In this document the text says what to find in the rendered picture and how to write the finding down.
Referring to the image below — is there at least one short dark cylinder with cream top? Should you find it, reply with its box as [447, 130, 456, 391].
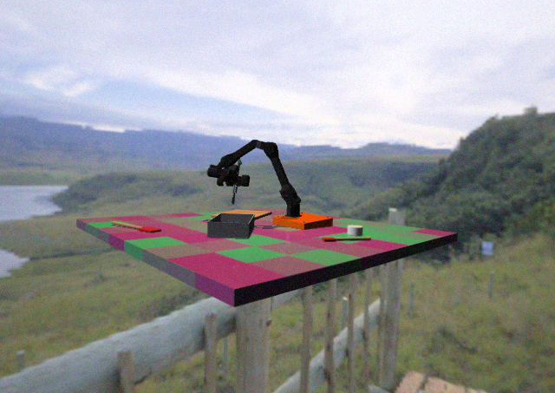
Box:
[348, 226, 362, 236]

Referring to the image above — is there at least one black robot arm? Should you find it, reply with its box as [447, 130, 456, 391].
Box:
[207, 140, 302, 218]

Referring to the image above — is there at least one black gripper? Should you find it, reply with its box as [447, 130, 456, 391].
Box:
[217, 172, 250, 187]

